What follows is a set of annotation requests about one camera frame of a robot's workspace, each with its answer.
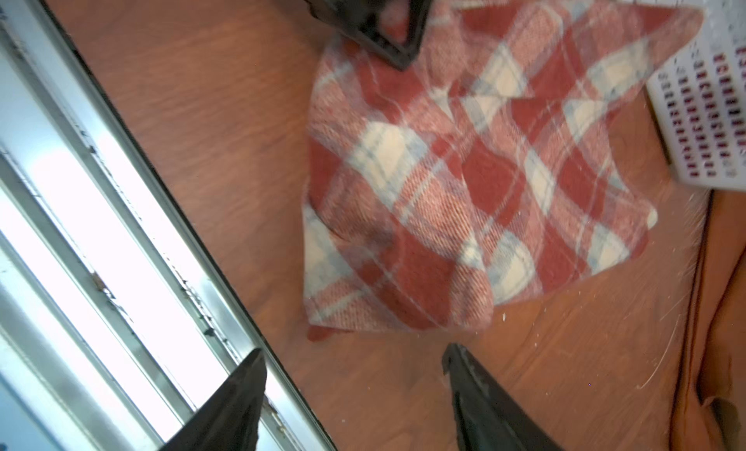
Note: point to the white plastic basket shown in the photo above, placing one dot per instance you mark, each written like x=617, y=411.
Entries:
x=699, y=98

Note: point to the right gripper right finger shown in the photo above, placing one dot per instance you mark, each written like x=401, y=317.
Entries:
x=486, y=416

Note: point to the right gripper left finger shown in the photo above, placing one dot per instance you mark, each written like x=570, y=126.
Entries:
x=229, y=420

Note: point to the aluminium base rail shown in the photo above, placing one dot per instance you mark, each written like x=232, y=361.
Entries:
x=116, y=324

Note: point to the orange brown skirt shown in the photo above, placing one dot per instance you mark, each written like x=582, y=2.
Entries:
x=709, y=403

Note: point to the red plaid skirt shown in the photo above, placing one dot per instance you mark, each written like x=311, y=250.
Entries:
x=483, y=173

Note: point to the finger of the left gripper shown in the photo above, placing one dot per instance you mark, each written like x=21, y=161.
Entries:
x=362, y=22

